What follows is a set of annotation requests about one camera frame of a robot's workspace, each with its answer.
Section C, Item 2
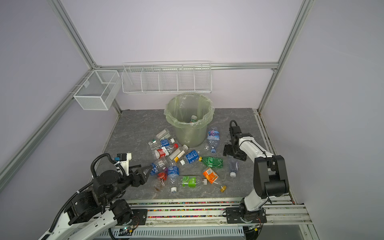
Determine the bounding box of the blue label bottle back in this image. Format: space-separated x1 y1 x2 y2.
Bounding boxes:
148 138 176 150

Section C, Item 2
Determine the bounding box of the red label clear bottle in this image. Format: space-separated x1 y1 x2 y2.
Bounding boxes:
153 144 179 160

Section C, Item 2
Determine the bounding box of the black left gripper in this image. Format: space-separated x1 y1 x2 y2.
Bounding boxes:
103 164 153 205

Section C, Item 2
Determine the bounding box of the green lined mesh waste bin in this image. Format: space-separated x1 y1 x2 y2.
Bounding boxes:
164 93 215 148

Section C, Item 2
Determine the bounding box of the clear crushed bottle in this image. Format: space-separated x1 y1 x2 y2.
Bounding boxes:
229 157 239 178

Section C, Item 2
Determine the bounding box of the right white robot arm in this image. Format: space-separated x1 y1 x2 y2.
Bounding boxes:
223 120 290 224

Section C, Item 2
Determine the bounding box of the clear square bottle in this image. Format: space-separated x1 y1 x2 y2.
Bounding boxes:
156 128 171 140

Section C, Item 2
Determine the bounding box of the orange label bottle yellow cap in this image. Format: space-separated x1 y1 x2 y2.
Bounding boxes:
203 168 227 193

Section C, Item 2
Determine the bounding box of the red label small bottle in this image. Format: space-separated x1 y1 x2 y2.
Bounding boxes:
154 168 168 192

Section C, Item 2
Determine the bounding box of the green label clear bottle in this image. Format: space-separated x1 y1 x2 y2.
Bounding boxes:
179 175 208 188

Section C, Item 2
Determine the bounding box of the clear bottle blue pink label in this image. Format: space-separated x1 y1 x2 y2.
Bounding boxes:
207 127 220 154

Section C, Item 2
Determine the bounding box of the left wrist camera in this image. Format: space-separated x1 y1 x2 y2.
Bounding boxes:
114 153 132 176

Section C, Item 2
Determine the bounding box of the green crushed plastic bottle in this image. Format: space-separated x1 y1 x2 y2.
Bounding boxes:
199 157 224 169

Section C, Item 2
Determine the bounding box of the long white wire shelf basket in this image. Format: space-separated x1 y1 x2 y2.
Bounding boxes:
122 61 213 94

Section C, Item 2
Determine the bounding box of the blue label bottle white cap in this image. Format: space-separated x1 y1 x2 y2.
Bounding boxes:
180 150 200 166

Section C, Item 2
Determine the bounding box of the small white mesh basket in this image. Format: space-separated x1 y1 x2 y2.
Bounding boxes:
74 70 122 111

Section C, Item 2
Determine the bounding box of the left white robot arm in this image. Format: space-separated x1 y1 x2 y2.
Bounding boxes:
41 153 153 240

